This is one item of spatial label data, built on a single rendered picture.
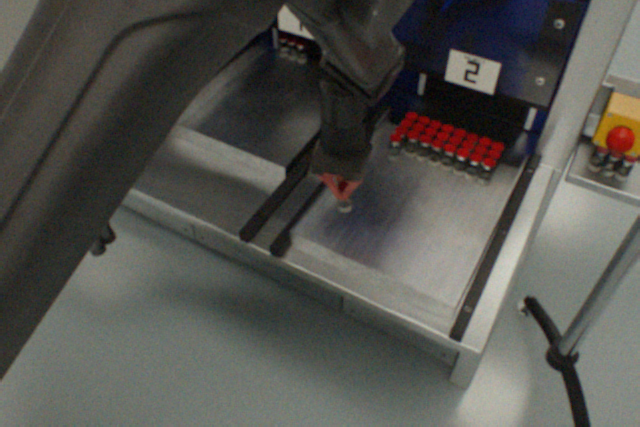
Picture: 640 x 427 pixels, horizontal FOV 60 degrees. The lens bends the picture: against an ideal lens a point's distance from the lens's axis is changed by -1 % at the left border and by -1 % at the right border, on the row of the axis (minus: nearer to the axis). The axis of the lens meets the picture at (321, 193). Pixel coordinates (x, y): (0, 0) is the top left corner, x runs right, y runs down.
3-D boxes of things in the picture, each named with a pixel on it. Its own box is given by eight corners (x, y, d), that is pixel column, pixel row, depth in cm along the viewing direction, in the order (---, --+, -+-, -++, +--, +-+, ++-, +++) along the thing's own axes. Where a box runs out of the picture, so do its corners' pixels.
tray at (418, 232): (387, 122, 106) (389, 108, 103) (522, 171, 97) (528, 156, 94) (290, 245, 86) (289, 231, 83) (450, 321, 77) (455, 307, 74)
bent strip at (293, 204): (318, 164, 98) (318, 138, 94) (333, 170, 97) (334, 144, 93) (273, 216, 90) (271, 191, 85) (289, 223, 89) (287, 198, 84)
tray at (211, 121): (268, 46, 124) (267, 32, 121) (373, 80, 115) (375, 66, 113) (167, 133, 104) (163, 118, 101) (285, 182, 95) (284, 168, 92)
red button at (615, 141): (604, 137, 89) (614, 117, 86) (631, 145, 87) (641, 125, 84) (600, 151, 86) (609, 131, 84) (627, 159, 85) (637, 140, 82)
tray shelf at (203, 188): (250, 48, 127) (249, 40, 126) (562, 150, 103) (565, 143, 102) (95, 177, 98) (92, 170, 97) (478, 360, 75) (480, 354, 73)
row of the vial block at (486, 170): (395, 144, 101) (398, 124, 98) (491, 179, 95) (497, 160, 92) (390, 151, 100) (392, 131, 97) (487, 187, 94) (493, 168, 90)
